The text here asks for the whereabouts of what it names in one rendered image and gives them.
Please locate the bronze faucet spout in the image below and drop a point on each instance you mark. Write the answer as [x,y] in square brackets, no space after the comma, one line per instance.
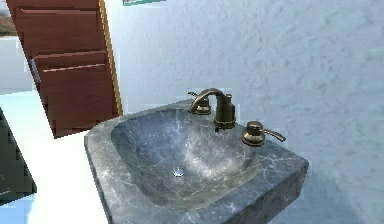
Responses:
[224,111]

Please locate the grey marble sink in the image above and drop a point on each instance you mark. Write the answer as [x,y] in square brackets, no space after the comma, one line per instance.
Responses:
[140,193]

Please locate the red-brown wooden door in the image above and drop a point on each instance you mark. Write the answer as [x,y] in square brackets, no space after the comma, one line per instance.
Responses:
[73,66]

